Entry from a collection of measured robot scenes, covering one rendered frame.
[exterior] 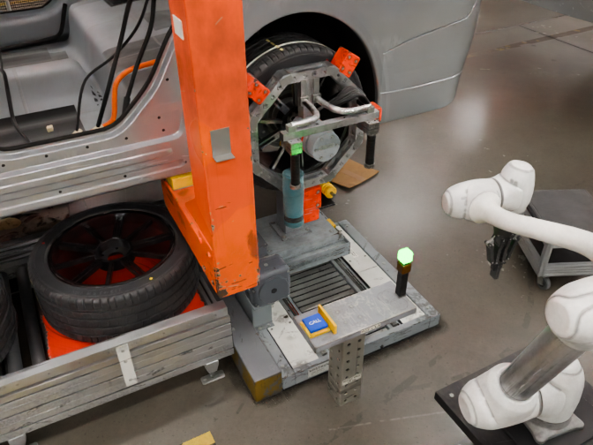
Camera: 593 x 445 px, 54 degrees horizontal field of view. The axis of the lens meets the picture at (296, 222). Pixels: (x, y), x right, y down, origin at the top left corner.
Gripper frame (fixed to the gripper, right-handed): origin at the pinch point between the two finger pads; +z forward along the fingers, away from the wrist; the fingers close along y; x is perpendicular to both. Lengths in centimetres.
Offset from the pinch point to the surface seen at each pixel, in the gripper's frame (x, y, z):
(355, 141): 86, -15, -9
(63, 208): 196, -153, 64
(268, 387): 25, -77, 59
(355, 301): 22, -42, 21
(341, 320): 15, -51, 21
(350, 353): 11, -48, 36
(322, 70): 83, -31, -45
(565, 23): 380, 365, 69
